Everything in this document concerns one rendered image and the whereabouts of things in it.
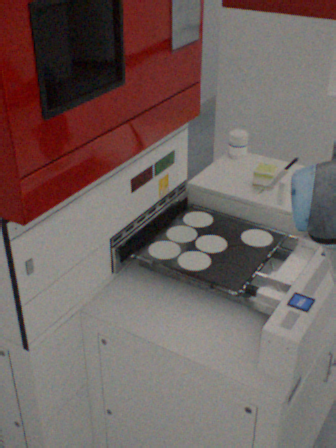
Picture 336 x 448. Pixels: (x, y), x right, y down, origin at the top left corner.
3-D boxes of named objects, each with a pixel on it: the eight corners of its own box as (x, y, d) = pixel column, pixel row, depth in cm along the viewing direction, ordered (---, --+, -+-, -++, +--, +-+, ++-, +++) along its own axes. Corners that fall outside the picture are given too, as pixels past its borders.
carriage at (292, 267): (253, 309, 158) (254, 301, 156) (300, 247, 184) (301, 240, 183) (280, 319, 154) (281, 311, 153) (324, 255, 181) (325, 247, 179)
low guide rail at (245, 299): (139, 265, 181) (138, 258, 179) (142, 262, 182) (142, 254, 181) (285, 321, 158) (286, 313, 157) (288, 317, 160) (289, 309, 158)
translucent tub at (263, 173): (251, 188, 195) (252, 170, 191) (257, 179, 201) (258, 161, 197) (272, 192, 192) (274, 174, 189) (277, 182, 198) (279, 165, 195)
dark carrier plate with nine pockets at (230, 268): (135, 255, 173) (135, 253, 173) (191, 207, 198) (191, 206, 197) (236, 292, 158) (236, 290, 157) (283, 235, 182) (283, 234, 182)
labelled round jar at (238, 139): (224, 157, 216) (226, 134, 211) (232, 150, 221) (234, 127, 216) (241, 161, 213) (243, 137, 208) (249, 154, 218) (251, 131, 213)
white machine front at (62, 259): (23, 348, 149) (-1, 220, 128) (180, 214, 208) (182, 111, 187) (31, 353, 148) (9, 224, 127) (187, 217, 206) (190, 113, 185)
